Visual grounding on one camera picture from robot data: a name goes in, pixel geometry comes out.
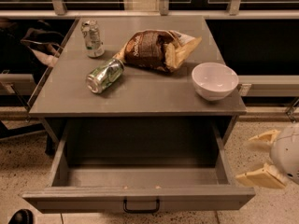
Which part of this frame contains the upright crushed soda can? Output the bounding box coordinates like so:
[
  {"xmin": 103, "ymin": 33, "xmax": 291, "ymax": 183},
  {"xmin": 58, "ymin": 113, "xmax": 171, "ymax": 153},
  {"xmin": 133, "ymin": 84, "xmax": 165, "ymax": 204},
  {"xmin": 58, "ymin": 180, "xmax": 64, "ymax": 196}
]
[{"xmin": 81, "ymin": 20, "xmax": 105, "ymax": 58}]

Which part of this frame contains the brown chip bag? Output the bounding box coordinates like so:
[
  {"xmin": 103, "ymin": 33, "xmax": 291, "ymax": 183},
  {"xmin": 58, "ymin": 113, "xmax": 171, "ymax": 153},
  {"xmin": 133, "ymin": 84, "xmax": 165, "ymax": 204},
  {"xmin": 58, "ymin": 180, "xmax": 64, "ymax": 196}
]
[{"xmin": 114, "ymin": 30, "xmax": 202, "ymax": 73}]

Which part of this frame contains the metal window railing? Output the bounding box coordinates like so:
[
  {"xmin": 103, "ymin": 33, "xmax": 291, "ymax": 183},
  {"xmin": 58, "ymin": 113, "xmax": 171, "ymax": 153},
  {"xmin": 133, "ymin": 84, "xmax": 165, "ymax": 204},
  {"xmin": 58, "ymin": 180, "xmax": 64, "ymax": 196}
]
[{"xmin": 0, "ymin": 0, "xmax": 299, "ymax": 19}]

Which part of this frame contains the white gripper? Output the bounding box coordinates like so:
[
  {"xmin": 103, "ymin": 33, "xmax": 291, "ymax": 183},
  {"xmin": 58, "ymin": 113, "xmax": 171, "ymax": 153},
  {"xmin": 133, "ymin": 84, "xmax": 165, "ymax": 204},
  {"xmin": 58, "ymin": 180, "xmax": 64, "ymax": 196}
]
[{"xmin": 235, "ymin": 123, "xmax": 299, "ymax": 189}]

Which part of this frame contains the grey drawer cabinet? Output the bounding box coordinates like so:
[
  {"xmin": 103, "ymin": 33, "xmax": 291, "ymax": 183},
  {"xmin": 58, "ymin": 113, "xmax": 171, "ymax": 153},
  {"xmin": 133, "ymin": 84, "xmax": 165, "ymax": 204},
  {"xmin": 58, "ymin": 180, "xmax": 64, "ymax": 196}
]
[{"xmin": 30, "ymin": 15, "xmax": 246, "ymax": 137}]

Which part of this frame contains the grey top drawer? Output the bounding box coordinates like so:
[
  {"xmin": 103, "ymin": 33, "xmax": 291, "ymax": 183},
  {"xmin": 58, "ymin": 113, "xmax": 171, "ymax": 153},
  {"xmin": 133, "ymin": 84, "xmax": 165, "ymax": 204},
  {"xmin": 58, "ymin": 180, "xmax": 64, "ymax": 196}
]
[{"xmin": 22, "ymin": 118, "xmax": 255, "ymax": 214}]

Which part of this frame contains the black shoe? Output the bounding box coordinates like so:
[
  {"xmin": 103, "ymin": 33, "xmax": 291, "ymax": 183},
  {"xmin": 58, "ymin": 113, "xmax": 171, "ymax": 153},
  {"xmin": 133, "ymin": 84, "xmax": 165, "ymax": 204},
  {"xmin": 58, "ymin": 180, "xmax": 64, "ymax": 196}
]
[{"xmin": 8, "ymin": 209, "xmax": 34, "ymax": 224}]

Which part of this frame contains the white ceramic bowl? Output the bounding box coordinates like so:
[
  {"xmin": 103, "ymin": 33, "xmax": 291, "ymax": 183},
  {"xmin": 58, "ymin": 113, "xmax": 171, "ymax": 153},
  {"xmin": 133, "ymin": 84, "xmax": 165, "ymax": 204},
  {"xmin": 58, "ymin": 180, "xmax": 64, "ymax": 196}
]
[{"xmin": 192, "ymin": 63, "xmax": 239, "ymax": 101}]

